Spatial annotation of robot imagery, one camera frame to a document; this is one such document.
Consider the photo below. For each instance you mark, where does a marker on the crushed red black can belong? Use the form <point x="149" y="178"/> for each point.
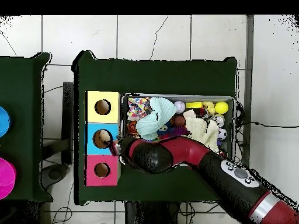
<point x="203" y="113"/>

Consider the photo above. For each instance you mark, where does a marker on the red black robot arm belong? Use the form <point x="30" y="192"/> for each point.
<point x="186" y="149"/>

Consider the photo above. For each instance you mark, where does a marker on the wooden box with three holes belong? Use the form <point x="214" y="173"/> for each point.
<point x="92" y="149"/>

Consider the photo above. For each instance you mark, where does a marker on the silver mesh bin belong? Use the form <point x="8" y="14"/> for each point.
<point x="124" y="112"/>

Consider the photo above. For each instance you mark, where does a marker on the colourful dotted cloth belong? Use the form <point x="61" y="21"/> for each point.
<point x="136" y="108"/>

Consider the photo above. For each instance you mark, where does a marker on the mint green waffle cloth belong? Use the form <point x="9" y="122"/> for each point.
<point x="151" y="121"/>

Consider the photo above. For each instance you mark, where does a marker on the black upright panel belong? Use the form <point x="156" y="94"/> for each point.
<point x="67" y="116"/>

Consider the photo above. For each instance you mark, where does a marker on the purple spiky ball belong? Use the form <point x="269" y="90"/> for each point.
<point x="177" y="133"/>

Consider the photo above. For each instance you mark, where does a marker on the brown toy football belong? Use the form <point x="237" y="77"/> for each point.
<point x="179" y="121"/>

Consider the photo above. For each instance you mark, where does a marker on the white baseball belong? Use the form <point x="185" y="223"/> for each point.
<point x="179" y="106"/>

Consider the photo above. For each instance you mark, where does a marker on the dark green table cloth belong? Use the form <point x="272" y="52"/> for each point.
<point x="23" y="93"/>
<point x="151" y="77"/>

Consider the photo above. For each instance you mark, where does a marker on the cream waffle cloth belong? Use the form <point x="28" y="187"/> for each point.
<point x="198" y="128"/>

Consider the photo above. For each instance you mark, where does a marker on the small soccer ball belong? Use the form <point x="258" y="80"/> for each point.
<point x="222" y="134"/>

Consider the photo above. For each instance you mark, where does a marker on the magenta round container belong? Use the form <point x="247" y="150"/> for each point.
<point x="6" y="178"/>

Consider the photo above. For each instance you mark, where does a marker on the blue round container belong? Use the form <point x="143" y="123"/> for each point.
<point x="4" y="121"/>

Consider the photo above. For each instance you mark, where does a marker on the yellow ball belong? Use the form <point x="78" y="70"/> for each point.
<point x="221" y="107"/>

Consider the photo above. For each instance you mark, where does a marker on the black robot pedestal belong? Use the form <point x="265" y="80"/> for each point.
<point x="149" y="214"/>

